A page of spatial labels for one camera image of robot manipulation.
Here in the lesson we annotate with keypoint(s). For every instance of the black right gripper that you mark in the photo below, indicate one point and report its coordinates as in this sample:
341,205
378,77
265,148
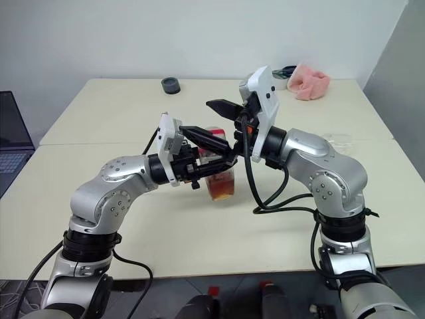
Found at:
240,136

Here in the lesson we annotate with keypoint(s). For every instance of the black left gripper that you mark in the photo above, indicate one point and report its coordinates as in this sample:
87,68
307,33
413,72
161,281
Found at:
184,166

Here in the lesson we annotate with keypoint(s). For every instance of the clear bottle with brown drink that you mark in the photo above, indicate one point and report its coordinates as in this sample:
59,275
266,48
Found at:
222,187

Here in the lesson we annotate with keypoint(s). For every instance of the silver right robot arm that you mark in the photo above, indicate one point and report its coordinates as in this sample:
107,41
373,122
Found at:
332,166

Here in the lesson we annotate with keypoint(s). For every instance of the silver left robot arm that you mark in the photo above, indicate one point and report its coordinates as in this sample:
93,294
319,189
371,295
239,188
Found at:
109,196

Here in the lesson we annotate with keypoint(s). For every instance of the clear wine glass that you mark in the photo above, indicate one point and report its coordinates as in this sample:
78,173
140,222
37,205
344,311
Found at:
338,137

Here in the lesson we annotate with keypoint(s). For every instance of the dark grey round cap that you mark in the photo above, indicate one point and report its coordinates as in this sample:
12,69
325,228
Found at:
170,86

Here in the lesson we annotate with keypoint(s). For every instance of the white round tub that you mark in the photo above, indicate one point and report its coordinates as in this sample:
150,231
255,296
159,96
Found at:
281,83

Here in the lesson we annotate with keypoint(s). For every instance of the pink cloth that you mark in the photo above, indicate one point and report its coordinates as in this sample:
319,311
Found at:
308,84

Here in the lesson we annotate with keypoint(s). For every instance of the red tape piece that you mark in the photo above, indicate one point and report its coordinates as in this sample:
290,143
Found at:
214,291
265,284

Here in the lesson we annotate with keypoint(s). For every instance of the dark rounded shape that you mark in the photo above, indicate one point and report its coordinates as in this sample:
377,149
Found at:
201,307

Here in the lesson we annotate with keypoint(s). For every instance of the dark laptop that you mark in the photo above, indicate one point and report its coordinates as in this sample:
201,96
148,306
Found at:
13,123

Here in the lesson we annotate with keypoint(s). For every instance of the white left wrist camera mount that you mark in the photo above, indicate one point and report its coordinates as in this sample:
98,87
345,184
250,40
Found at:
166,146

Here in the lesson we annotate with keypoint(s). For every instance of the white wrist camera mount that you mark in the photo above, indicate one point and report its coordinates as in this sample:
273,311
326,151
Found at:
265,83
166,146

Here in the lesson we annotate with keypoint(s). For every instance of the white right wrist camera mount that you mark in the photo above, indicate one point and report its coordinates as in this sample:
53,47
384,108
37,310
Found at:
265,83

